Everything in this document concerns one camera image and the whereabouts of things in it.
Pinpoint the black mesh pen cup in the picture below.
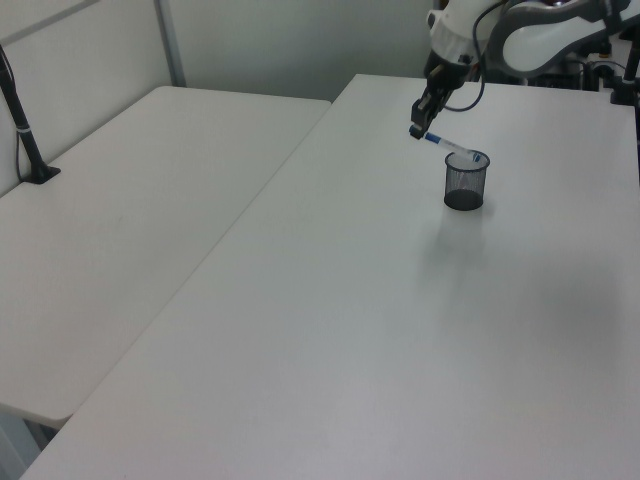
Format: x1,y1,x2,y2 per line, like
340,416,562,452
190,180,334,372
443,149,492,211

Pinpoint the grey metal partition post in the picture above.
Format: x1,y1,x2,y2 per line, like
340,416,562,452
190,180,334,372
152,0,188,87

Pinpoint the white side table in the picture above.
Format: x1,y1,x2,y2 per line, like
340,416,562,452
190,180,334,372
0,85,334,429

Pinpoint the black pole with base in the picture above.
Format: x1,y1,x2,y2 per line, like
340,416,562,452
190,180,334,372
0,43,62,187

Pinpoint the blue and white marker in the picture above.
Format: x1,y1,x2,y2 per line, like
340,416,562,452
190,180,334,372
408,125,484,164

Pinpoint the thin black pole cable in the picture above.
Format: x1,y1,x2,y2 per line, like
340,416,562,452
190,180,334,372
0,47,25,182

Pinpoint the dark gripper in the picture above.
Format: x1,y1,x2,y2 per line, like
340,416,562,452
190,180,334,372
409,51,476,140

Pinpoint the dark gripper cable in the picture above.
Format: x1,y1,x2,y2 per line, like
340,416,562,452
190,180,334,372
442,0,507,113

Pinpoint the black camera pole clamp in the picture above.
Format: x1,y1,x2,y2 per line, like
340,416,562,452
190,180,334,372
602,0,640,106

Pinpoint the dark background equipment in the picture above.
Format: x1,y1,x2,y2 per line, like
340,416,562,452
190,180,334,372
527,44,617,92

